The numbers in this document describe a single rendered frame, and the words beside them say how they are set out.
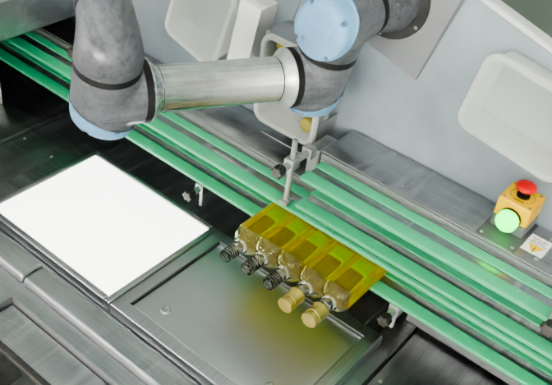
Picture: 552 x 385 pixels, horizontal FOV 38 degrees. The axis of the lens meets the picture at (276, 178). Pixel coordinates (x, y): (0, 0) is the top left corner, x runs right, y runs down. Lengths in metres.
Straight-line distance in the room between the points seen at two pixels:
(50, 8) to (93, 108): 0.85
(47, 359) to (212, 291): 0.37
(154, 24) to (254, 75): 0.71
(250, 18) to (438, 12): 0.45
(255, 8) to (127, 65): 0.54
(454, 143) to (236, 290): 0.56
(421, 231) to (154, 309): 0.58
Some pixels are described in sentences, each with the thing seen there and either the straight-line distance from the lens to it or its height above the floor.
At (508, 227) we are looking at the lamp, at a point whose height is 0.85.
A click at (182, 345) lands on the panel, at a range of 1.63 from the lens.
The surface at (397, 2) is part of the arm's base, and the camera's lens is 1.53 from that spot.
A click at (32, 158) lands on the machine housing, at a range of 2.17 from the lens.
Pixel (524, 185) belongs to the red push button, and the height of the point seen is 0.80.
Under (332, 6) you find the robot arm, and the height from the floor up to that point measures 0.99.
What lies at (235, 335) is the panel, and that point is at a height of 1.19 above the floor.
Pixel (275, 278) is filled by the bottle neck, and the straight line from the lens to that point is 1.59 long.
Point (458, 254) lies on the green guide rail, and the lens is 1.56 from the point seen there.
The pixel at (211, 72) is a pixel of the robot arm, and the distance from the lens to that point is 1.43.
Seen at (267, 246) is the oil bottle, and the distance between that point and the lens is 1.63.
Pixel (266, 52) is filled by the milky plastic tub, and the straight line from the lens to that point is 1.76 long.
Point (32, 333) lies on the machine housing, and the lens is 1.73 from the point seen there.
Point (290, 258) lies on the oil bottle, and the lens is 1.61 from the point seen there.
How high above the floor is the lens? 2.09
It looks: 41 degrees down
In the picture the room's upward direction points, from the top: 124 degrees counter-clockwise
